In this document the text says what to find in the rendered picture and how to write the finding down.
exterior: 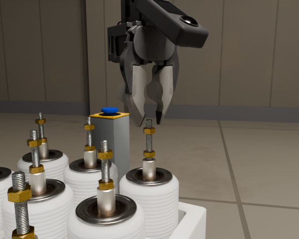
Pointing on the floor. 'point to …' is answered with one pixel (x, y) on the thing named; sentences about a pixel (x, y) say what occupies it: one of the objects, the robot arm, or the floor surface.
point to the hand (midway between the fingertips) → (151, 117)
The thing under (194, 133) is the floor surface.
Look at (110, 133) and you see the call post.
